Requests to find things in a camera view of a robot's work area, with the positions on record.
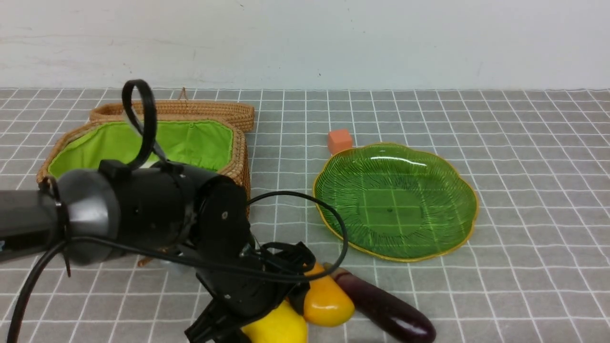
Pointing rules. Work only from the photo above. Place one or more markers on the orange yellow toy mango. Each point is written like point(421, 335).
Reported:
point(326, 304)

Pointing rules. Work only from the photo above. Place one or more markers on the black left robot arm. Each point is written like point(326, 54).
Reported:
point(27, 218)

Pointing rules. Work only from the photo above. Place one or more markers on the grey checked tablecloth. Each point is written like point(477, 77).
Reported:
point(536, 269)

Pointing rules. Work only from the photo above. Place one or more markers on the yellow toy lemon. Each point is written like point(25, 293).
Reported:
point(281, 325)

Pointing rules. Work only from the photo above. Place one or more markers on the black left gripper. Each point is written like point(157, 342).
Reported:
point(239, 300)

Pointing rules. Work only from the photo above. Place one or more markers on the green glass leaf plate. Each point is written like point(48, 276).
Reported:
point(398, 204)

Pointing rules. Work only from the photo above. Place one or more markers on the woven rattan basket green lining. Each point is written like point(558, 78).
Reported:
point(190, 143)

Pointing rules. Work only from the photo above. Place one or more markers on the woven rattan basket lid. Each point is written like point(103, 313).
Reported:
point(240, 115)

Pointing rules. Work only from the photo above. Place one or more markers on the small orange cube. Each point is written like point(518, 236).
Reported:
point(339, 140)

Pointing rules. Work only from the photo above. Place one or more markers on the purple toy eggplant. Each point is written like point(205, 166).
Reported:
point(394, 316)

